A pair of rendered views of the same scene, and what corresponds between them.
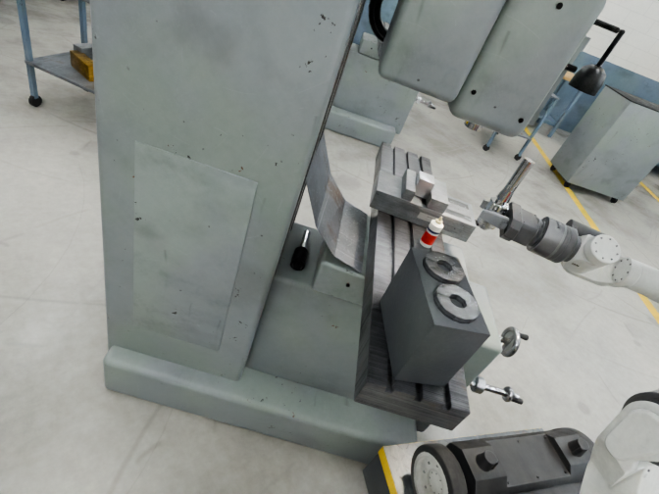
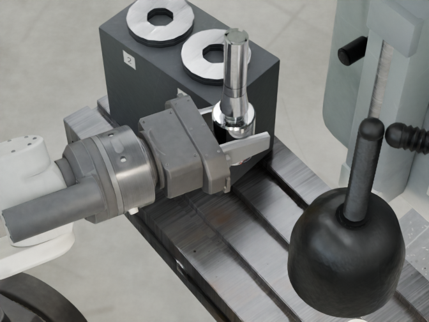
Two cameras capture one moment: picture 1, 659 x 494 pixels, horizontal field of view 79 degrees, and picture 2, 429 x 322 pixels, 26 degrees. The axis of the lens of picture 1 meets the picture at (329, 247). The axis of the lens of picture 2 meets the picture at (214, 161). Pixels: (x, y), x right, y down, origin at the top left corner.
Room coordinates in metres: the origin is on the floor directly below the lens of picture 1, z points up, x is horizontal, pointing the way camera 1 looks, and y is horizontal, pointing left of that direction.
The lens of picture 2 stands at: (1.43, -0.68, 1.96)
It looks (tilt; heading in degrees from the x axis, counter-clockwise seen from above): 52 degrees down; 149
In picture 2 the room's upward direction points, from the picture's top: straight up
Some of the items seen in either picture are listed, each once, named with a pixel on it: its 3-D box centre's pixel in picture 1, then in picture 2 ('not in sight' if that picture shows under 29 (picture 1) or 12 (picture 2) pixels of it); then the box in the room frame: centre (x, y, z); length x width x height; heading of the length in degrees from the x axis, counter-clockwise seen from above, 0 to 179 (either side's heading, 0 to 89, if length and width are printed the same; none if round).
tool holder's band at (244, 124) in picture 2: (499, 204); (233, 115); (0.88, -0.32, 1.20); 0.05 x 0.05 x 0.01
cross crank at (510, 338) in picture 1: (500, 338); not in sight; (1.15, -0.72, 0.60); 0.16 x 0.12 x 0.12; 96
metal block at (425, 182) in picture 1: (423, 184); not in sight; (1.25, -0.21, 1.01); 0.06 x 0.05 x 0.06; 4
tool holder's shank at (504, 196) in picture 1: (514, 181); (235, 76); (0.88, -0.32, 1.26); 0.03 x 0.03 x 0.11
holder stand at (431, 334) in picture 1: (429, 314); (189, 87); (0.66, -0.25, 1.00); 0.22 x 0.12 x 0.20; 16
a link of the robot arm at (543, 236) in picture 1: (529, 230); (155, 159); (0.87, -0.41, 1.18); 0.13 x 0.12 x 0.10; 173
